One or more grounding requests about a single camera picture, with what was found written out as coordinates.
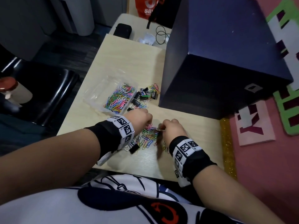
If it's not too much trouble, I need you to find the red bag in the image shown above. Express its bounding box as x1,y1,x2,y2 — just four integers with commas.
135,0,165,20

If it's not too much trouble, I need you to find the large dark blue box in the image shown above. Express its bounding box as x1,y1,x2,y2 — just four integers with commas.
159,0,294,121

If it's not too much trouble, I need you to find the clear plastic bag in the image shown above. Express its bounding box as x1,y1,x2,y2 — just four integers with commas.
137,33,156,46

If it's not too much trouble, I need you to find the person's left hand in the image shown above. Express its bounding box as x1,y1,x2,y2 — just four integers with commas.
125,109,153,136

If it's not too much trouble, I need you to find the black chair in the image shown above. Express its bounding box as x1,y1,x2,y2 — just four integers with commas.
0,58,80,127

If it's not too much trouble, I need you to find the white printed shirt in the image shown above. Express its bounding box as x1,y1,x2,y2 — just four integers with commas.
0,174,246,224

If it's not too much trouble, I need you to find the gold glitter strip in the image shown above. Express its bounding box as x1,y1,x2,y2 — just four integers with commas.
219,117,238,180

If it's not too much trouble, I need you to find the black cable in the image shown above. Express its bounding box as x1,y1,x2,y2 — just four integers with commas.
155,25,171,45

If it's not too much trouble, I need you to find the black zip case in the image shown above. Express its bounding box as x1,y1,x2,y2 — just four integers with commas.
113,23,133,40

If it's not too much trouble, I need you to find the white bin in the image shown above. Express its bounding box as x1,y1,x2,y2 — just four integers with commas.
49,0,95,37

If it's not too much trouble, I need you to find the black binder clip silver handle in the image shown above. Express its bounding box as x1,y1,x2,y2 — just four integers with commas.
123,143,140,155

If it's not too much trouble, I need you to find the person's right forearm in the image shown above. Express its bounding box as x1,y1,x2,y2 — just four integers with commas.
192,164,286,224

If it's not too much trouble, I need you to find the black strap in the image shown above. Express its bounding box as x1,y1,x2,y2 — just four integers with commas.
146,0,164,30

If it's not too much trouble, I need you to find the cluster of black binder clips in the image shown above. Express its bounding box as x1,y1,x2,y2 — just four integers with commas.
127,87,159,112

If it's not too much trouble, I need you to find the heap of loose paper clips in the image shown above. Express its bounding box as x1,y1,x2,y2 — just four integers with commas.
134,124,169,154

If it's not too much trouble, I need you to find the bottle with red cap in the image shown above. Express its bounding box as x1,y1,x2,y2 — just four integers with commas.
0,77,33,107

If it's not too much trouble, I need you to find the black right wristband with markers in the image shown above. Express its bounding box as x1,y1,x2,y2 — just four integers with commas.
168,136,218,187

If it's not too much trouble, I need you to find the grey cabinet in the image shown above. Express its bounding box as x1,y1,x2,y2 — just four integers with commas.
0,0,57,61

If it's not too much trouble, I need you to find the black left wristband with markers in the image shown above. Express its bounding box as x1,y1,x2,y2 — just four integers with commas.
85,115,136,166

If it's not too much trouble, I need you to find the person's right hand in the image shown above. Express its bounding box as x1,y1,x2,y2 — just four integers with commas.
159,119,188,145

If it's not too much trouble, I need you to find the person's left forearm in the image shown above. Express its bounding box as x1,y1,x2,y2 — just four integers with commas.
0,128,101,206

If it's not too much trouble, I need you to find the pile of coloured paper clips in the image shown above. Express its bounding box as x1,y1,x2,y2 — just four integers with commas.
103,83,136,114

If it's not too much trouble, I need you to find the green and white letter card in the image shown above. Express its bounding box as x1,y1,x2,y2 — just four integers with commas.
266,0,299,91

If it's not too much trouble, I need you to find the pink letter card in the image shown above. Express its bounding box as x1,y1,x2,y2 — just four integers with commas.
234,100,276,147

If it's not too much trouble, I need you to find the black wristband with markers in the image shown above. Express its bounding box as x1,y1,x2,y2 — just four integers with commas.
168,136,218,187
85,115,136,166

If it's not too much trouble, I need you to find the clear plastic container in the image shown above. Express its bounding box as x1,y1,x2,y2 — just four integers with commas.
83,74,139,116

